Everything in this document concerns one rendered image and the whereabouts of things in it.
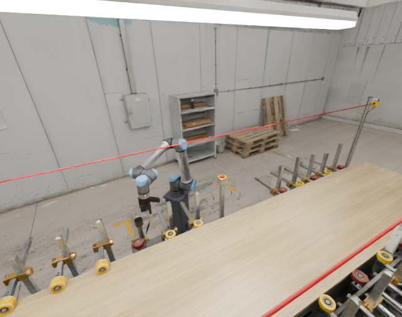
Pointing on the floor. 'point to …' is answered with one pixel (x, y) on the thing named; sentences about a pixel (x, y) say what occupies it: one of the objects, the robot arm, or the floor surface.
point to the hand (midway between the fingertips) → (150, 214)
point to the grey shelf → (209, 112)
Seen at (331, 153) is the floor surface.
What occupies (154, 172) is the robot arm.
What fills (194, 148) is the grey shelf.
